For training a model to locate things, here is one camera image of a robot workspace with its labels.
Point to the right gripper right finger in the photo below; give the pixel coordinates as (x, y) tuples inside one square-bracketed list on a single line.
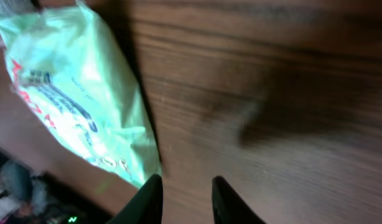
[(228, 207)]

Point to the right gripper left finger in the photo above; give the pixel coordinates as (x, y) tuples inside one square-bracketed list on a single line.
[(145, 207)]

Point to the teal wet wipes pack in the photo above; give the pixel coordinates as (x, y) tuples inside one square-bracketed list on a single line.
[(66, 65)]

